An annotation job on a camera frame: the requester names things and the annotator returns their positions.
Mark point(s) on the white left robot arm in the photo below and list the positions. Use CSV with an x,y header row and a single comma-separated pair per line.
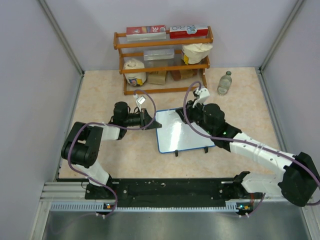
x,y
82,145

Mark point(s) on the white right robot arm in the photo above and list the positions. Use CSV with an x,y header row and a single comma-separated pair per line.
x,y
295,177

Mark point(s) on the brown box under shelf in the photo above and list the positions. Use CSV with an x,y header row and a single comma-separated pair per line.
x,y
157,77

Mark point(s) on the clear plastic box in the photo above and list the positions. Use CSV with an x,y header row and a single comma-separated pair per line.
x,y
158,54

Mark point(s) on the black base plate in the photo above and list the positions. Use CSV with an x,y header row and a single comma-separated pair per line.
x,y
168,192

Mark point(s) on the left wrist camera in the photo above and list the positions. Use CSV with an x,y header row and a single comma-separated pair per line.
x,y
139,100

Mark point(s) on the red toothpaste box left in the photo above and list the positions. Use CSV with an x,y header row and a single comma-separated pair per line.
x,y
146,33

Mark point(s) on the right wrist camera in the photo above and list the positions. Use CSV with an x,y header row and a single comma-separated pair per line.
x,y
201,95

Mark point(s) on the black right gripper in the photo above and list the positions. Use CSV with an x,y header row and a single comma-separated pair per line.
x,y
189,111

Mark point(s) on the white cloth bag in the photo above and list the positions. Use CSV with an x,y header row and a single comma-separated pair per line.
x,y
135,78
192,54

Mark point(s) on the white cloth bag left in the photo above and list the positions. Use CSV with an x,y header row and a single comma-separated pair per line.
x,y
135,78

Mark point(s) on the red toothpaste box right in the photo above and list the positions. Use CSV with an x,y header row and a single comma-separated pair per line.
x,y
188,31

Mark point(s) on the blue-framed whiteboard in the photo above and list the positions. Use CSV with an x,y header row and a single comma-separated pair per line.
x,y
175,135

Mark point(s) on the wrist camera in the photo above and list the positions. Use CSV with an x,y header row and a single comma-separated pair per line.
x,y
201,95
139,100

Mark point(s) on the grey cable duct rail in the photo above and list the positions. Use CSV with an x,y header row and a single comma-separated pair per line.
x,y
229,206

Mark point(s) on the wooden shelf rack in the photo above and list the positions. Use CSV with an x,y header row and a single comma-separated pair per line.
x,y
162,62

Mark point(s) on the red toothpaste box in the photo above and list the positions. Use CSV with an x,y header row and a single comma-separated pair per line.
x,y
188,31
146,33

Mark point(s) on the brown block under shelf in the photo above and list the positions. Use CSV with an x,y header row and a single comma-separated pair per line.
x,y
183,74

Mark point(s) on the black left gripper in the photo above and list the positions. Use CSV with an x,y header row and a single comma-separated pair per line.
x,y
145,118

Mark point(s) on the black whiteboard stand foot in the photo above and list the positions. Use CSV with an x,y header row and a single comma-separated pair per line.
x,y
206,149

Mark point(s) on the clear glass bottle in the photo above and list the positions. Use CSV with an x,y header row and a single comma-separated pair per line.
x,y
224,83

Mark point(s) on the white cloth bag right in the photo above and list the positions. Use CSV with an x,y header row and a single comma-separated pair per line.
x,y
192,54

